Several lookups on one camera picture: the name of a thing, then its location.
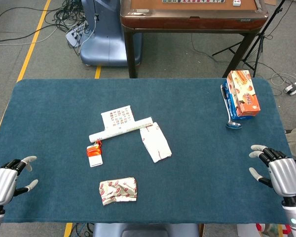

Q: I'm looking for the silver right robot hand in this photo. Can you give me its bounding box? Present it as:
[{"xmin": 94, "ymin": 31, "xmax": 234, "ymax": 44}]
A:
[{"xmin": 248, "ymin": 145, "xmax": 296, "ymax": 198}]

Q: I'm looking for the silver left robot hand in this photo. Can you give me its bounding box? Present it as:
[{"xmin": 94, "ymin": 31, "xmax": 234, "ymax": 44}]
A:
[{"xmin": 0, "ymin": 155, "xmax": 39, "ymax": 205}]

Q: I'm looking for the silver foil snack packet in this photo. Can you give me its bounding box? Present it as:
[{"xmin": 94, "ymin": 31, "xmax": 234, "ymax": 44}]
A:
[{"xmin": 99, "ymin": 177, "xmax": 138, "ymax": 206}]

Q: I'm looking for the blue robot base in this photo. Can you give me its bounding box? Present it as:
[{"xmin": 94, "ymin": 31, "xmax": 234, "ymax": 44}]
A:
[{"xmin": 79, "ymin": 0, "xmax": 143, "ymax": 67}]

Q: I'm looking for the white paper packet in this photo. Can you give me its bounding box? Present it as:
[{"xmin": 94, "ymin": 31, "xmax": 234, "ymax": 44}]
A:
[{"xmin": 140, "ymin": 121, "xmax": 173, "ymax": 163}]

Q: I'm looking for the red and white clutter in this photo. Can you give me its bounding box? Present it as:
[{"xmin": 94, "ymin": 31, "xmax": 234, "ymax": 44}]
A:
[{"xmin": 255, "ymin": 223, "xmax": 295, "ymax": 237}]

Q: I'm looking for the orange biscuit box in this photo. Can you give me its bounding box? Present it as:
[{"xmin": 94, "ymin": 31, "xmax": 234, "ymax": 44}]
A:
[{"xmin": 226, "ymin": 70, "xmax": 261, "ymax": 117}]

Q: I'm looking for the blue felt table cover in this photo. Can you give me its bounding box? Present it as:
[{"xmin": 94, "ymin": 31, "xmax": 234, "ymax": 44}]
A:
[{"xmin": 0, "ymin": 78, "xmax": 296, "ymax": 224}]

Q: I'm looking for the white power strip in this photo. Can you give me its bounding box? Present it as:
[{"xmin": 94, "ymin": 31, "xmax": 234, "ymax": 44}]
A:
[{"xmin": 283, "ymin": 79, "xmax": 296, "ymax": 96}]

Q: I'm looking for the blue snack box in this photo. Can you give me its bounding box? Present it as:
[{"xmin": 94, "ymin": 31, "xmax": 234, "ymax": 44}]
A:
[{"xmin": 223, "ymin": 81, "xmax": 254, "ymax": 121}]

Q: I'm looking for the white card with orange wrap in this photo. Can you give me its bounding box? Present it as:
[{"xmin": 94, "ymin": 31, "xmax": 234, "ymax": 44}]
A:
[{"xmin": 86, "ymin": 144, "xmax": 104, "ymax": 168}]

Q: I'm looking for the long white rolled tube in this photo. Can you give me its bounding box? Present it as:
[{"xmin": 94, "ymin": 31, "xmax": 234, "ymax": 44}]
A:
[{"xmin": 89, "ymin": 117, "xmax": 153, "ymax": 143}]

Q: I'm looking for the white sheet with printed squares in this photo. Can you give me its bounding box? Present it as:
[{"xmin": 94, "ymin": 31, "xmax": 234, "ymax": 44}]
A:
[{"xmin": 101, "ymin": 105, "xmax": 136, "ymax": 131}]

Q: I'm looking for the black tripod stand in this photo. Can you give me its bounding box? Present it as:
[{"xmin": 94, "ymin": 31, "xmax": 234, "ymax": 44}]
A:
[{"xmin": 212, "ymin": 0, "xmax": 287, "ymax": 79}]

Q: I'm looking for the blue grey robot chassis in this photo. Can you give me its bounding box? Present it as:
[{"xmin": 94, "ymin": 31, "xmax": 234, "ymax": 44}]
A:
[{"xmin": 92, "ymin": 223, "xmax": 200, "ymax": 237}]

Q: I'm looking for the grey power strip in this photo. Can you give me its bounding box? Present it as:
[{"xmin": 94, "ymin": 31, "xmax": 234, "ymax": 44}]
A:
[{"xmin": 65, "ymin": 23, "xmax": 90, "ymax": 47}]

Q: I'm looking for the brown mahjong table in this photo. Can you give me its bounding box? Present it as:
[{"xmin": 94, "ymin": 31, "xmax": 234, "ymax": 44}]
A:
[{"xmin": 120, "ymin": 0, "xmax": 270, "ymax": 79}]

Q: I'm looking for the row of mahjong tiles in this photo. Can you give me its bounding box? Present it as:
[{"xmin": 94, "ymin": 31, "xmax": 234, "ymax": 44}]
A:
[{"xmin": 162, "ymin": 0, "xmax": 225, "ymax": 4}]

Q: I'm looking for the white floor cable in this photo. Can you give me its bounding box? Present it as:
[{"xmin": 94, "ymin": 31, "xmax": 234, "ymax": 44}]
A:
[{"xmin": 267, "ymin": 72, "xmax": 296, "ymax": 87}]

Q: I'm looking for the thin black floor cable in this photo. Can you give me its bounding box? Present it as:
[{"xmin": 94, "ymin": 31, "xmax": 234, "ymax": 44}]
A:
[{"xmin": 190, "ymin": 33, "xmax": 238, "ymax": 65}]

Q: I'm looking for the black floor cable bundle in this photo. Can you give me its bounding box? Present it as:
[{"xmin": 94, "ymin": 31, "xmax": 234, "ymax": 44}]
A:
[{"xmin": 0, "ymin": 0, "xmax": 89, "ymax": 50}]

